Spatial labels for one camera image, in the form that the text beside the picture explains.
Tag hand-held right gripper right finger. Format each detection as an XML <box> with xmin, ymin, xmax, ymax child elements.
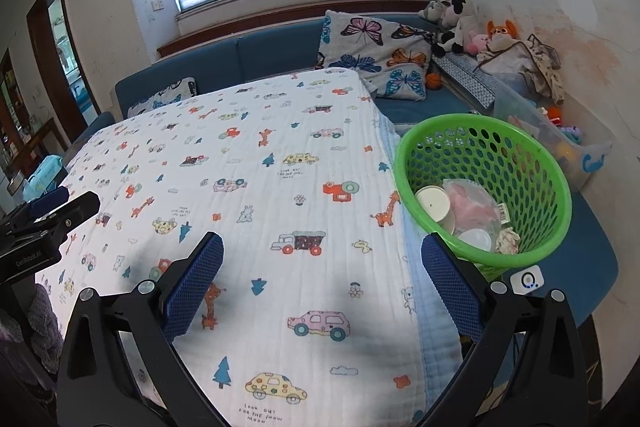
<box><xmin>421</xmin><ymin>232</ymin><xmax>588</xmax><ymax>427</ymax></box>

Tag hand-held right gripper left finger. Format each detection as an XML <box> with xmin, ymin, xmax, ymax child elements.
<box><xmin>56</xmin><ymin>231</ymin><xmax>224</xmax><ymax>427</ymax></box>

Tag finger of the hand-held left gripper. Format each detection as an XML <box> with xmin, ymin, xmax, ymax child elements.
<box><xmin>0</xmin><ymin>191</ymin><xmax>101</xmax><ymax>258</ymax></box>
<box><xmin>27</xmin><ymin>186</ymin><xmax>70</xmax><ymax>218</ymax></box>

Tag round pudding cup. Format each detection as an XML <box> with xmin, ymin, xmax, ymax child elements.
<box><xmin>457</xmin><ymin>228</ymin><xmax>496</xmax><ymax>253</ymax></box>

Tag white tissue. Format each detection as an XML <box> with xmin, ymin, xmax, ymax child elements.
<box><xmin>495</xmin><ymin>227</ymin><xmax>521</xmax><ymax>255</ymax></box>

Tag clear plastic container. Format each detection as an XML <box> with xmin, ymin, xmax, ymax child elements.
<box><xmin>442</xmin><ymin>178</ymin><xmax>506</xmax><ymax>233</ymax></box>

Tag beige paper cup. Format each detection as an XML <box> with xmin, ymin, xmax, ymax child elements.
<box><xmin>415</xmin><ymin>186</ymin><xmax>457</xmax><ymax>235</ymax></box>

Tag green plastic basket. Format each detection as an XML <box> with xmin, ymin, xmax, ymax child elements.
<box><xmin>393</xmin><ymin>113</ymin><xmax>572</xmax><ymax>268</ymax></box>

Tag light blue pack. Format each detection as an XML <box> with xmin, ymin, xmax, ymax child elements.
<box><xmin>22</xmin><ymin>155</ymin><xmax>66</xmax><ymax>200</ymax></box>

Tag wooden cabinet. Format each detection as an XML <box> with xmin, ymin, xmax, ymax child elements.
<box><xmin>0</xmin><ymin>47</ymin><xmax>56</xmax><ymax>202</ymax></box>

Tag white square device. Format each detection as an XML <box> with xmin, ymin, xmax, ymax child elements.
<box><xmin>510</xmin><ymin>264</ymin><xmax>545</xmax><ymax>295</ymax></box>

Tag small printed pillow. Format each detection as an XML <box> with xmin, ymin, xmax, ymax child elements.
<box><xmin>127</xmin><ymin>77</ymin><xmax>198</xmax><ymax>118</ymax></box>

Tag white printed blanket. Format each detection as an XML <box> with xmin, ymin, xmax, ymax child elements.
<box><xmin>32</xmin><ymin>68</ymin><xmax>476</xmax><ymax>427</ymax></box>

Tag clear plastic storage box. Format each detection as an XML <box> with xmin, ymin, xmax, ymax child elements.
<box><xmin>492</xmin><ymin>79</ymin><xmax>616</xmax><ymax>192</ymax></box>

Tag grey patterned mat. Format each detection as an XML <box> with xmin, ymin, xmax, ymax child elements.
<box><xmin>432</xmin><ymin>54</ymin><xmax>498</xmax><ymax>108</ymax></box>

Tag beige printed cloth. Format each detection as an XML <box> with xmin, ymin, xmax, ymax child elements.
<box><xmin>475</xmin><ymin>34</ymin><xmax>566</xmax><ymax>105</ymax></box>

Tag pink plush toy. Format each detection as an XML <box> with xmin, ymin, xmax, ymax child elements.
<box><xmin>467</xmin><ymin>32</ymin><xmax>491</xmax><ymax>55</ymax></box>

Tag butterfly print pillow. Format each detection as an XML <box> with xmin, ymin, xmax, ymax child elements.
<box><xmin>316</xmin><ymin>9</ymin><xmax>436</xmax><ymax>101</ymax></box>

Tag orange fox plush toy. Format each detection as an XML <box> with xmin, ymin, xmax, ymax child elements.
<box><xmin>486</xmin><ymin>19</ymin><xmax>518</xmax><ymax>50</ymax></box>

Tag cow plush toy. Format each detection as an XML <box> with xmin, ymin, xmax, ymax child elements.
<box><xmin>432</xmin><ymin>0</ymin><xmax>481</xmax><ymax>58</ymax></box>

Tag grey plush toy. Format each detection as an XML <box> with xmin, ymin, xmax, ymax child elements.
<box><xmin>419</xmin><ymin>0</ymin><xmax>451</xmax><ymax>25</ymax></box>

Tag wooden door frame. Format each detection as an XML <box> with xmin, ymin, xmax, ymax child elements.
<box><xmin>26</xmin><ymin>0</ymin><xmax>103</xmax><ymax>142</ymax></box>

